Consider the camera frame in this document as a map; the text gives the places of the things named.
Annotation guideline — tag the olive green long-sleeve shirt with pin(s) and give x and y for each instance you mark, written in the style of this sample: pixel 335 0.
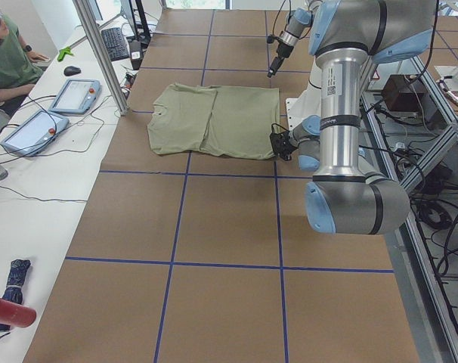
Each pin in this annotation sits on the olive green long-sleeve shirt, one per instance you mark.
pixel 220 120

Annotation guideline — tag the black power adapter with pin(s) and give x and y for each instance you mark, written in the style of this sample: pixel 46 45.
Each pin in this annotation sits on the black power adapter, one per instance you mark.
pixel 136 54

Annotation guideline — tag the brown wooden box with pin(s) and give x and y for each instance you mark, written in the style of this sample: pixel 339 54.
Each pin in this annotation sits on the brown wooden box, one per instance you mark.
pixel 397 96

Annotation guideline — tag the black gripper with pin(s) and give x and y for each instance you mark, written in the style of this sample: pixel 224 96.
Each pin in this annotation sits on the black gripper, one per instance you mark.
pixel 283 144
pixel 281 50

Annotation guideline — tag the blue teach pendant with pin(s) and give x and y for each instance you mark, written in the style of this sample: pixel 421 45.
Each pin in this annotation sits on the blue teach pendant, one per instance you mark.
pixel 35 134
pixel 76 96

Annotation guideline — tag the red cylindrical bottle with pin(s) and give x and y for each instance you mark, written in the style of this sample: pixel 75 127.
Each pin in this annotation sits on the red cylindrical bottle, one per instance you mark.
pixel 16 315

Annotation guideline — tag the black computer mouse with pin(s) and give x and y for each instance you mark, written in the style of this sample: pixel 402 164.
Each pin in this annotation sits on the black computer mouse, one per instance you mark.
pixel 71 71

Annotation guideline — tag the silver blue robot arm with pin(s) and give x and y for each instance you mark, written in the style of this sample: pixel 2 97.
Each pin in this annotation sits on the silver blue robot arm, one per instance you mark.
pixel 346 194
pixel 298 24

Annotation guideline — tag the far blue teach pendant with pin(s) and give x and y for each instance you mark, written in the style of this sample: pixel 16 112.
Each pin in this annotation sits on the far blue teach pendant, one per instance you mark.
pixel 76 96

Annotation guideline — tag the near blue teach pendant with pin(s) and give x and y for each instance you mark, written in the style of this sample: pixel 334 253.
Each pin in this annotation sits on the near blue teach pendant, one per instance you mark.
pixel 35 134

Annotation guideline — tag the folded dark blue umbrella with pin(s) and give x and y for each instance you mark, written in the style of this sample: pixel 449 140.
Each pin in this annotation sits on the folded dark blue umbrella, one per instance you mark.
pixel 15 281

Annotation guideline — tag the aluminium frame post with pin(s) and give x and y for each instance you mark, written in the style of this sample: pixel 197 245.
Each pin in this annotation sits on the aluminium frame post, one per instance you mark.
pixel 93 34

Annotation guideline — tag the person in green shirt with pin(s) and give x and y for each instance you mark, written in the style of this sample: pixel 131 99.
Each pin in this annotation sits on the person in green shirt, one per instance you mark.
pixel 19 72

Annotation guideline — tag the green plastic clamp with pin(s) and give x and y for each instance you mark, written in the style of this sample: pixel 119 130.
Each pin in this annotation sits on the green plastic clamp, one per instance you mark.
pixel 67 51

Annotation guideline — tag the black keyboard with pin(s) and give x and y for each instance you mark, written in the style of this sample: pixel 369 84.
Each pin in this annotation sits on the black keyboard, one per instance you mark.
pixel 115 44

